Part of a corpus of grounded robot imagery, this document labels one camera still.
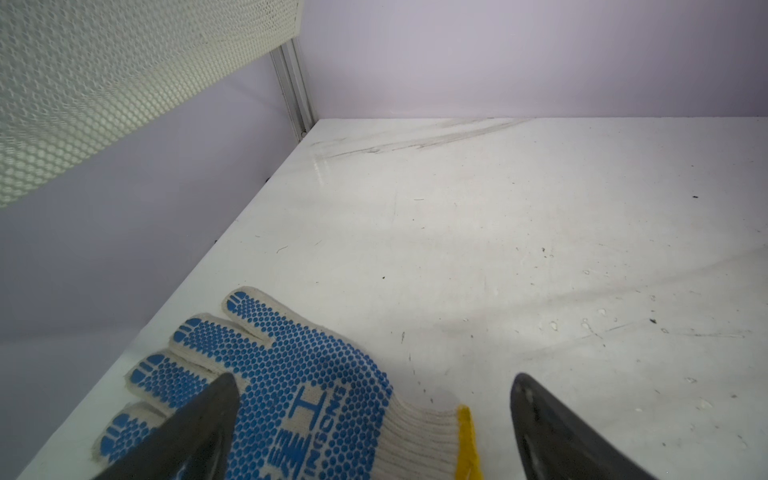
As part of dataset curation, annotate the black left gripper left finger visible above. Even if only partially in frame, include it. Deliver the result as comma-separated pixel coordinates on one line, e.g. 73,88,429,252
94,373,240,479

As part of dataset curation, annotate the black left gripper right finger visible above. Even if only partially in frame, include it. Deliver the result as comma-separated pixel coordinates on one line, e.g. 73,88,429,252
510,373,654,480

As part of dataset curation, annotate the blue dotted work glove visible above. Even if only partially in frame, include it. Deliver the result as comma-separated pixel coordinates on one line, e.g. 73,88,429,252
93,287,482,479

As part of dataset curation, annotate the aluminium frame post left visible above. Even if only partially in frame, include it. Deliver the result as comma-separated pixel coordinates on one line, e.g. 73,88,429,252
270,37,318,142

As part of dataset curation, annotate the white mesh wall shelf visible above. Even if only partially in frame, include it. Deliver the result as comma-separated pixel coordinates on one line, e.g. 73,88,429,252
1,0,303,205

